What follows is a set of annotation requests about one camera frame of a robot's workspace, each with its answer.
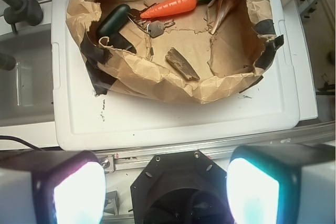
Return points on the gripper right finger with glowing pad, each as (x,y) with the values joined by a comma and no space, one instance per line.
(285,183)

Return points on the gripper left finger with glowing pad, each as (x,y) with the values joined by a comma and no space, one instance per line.
(51,187)

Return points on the brown wood chip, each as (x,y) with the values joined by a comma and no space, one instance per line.
(180,64)

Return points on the white plastic bin lid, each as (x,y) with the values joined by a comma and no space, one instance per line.
(87,120)

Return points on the clear plastic storage bin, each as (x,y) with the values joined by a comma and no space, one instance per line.
(26,90)

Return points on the crumpled brown paper bag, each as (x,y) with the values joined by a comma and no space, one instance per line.
(232,60)

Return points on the dark green oval case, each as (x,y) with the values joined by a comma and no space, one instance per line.
(115,20)

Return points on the dried corn husk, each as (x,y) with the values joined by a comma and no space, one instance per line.
(224,7)

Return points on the bunch of silver keys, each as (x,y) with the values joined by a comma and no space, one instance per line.
(153,28)

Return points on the orange plastic toy carrot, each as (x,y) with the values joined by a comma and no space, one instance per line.
(171,7)

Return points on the aluminium extrusion rail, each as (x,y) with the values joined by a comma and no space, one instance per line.
(133,158)

